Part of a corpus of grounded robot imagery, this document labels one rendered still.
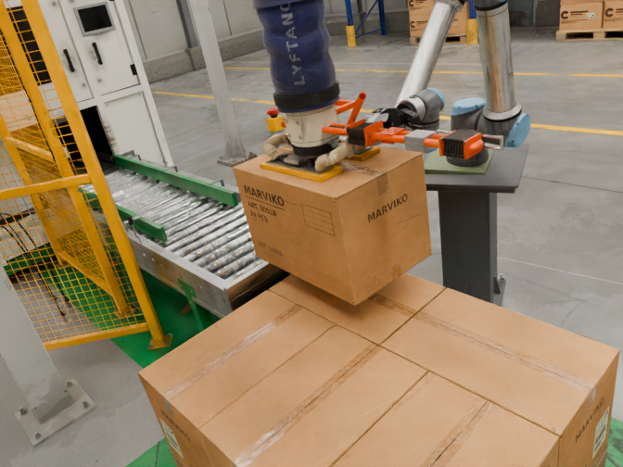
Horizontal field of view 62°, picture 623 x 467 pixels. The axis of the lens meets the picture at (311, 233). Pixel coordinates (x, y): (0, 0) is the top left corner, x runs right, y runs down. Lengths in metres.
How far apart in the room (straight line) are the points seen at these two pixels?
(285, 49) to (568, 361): 1.27
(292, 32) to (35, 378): 1.90
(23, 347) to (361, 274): 1.58
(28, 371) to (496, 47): 2.38
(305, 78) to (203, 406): 1.08
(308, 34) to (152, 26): 10.21
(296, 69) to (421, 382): 1.03
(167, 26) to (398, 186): 10.52
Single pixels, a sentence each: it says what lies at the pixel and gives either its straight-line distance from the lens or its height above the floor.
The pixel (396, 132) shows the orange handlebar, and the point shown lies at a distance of 1.58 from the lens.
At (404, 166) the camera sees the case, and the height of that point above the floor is 1.06.
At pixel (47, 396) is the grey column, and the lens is 2.81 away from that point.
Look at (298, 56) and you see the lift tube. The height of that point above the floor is 1.45.
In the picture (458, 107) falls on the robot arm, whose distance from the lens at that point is 2.41.
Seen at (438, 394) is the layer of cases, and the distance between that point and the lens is 1.62.
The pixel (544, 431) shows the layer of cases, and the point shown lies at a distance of 1.56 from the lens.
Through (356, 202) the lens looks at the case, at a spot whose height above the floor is 1.02.
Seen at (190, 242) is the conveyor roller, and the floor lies 0.53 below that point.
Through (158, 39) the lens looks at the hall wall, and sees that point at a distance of 11.90.
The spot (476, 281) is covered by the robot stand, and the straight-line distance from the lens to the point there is 2.74.
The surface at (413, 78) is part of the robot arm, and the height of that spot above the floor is 1.26.
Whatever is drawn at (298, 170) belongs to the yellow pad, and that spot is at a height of 1.08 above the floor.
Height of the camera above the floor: 1.71
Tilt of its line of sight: 27 degrees down
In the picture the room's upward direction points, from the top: 11 degrees counter-clockwise
